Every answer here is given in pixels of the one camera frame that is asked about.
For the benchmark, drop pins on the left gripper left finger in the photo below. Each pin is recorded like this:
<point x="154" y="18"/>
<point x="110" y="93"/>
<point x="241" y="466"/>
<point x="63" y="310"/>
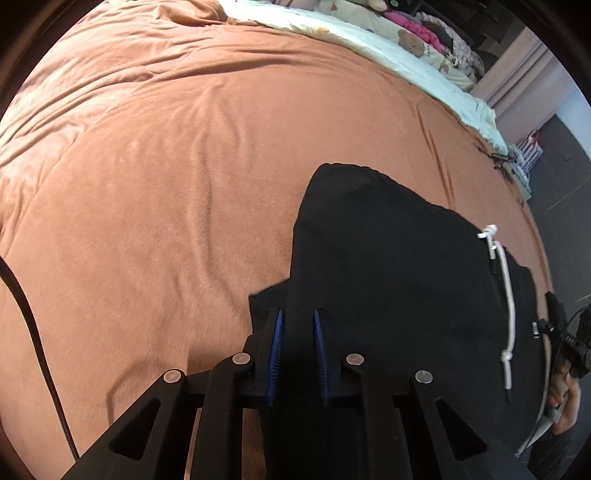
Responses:
<point x="268" y="352"/>

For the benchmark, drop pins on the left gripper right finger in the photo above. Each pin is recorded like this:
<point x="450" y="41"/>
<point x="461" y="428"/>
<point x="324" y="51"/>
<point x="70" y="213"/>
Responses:
<point x="329" y="362"/>

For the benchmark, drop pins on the black shirt garment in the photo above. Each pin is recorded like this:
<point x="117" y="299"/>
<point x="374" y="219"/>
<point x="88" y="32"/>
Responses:
<point x="442" y="373"/>

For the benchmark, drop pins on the pink clothing on bed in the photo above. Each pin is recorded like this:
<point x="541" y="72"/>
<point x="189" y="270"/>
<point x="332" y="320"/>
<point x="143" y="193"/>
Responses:
<point x="436" y="37"/>

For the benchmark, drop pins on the person's right hand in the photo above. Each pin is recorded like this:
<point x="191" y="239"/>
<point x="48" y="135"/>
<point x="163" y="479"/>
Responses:
<point x="565" y="393"/>

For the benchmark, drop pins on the white bed sheet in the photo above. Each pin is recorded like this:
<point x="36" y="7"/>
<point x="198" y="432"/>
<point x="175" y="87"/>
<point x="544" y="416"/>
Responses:
<point x="300" y="17"/>

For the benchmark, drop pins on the pink curtain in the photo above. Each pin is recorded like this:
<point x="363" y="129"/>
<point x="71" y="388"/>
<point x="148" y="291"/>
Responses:
<point x="525" y="87"/>

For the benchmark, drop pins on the patterned pillow quilt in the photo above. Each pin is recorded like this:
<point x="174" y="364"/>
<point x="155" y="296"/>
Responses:
<point x="461" y="65"/>

